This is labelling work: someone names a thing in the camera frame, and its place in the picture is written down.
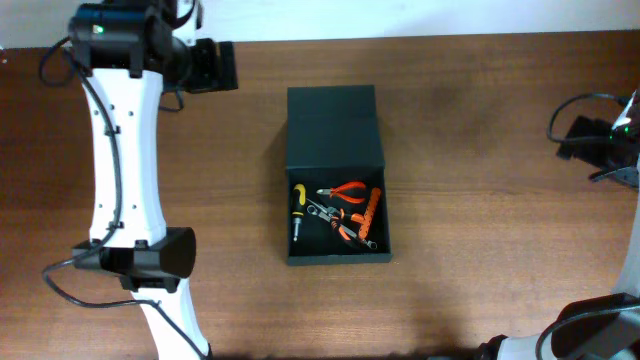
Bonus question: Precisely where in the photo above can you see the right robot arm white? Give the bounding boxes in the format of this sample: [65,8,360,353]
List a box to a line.
[471,91,639,360]

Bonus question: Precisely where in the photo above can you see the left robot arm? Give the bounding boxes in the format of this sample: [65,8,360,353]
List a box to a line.
[69,1,237,359]

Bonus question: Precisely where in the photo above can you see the yellow black screwdriver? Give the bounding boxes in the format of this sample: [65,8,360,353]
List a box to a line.
[291,184,306,242]

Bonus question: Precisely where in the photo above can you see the orange black pliers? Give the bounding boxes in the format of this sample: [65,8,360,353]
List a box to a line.
[305,198,376,249]

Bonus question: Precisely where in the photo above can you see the black box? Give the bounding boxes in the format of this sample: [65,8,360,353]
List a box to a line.
[285,85,393,266]

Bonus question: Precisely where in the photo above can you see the red side cutters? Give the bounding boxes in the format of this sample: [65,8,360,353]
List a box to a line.
[316,181,367,204]

